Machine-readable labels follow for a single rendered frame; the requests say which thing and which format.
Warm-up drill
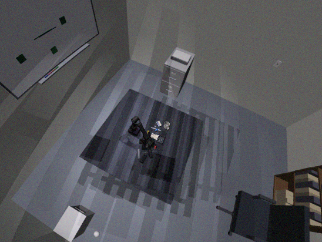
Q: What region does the grey mug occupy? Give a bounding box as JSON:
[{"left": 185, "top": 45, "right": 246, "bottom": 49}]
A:
[{"left": 163, "top": 122, "right": 170, "bottom": 130}]

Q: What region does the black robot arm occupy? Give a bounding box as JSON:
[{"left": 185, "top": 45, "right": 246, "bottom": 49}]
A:
[{"left": 129, "top": 116, "right": 154, "bottom": 147}]

